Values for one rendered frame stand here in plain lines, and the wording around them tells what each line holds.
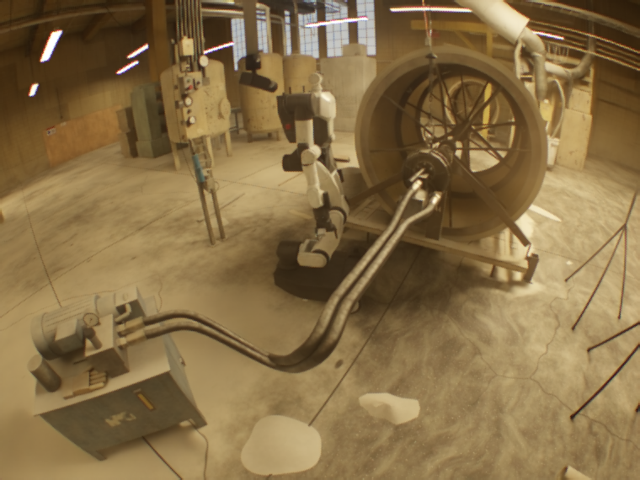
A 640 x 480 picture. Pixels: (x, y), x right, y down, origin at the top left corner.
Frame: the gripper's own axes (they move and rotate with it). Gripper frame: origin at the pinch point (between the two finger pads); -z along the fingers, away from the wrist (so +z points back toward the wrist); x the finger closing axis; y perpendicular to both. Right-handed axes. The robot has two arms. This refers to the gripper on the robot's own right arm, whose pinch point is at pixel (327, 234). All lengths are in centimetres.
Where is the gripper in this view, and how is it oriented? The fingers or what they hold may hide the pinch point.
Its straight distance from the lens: 172.5
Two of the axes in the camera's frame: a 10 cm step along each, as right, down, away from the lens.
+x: 9.4, -0.9, -3.1
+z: -2.4, -8.6, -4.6
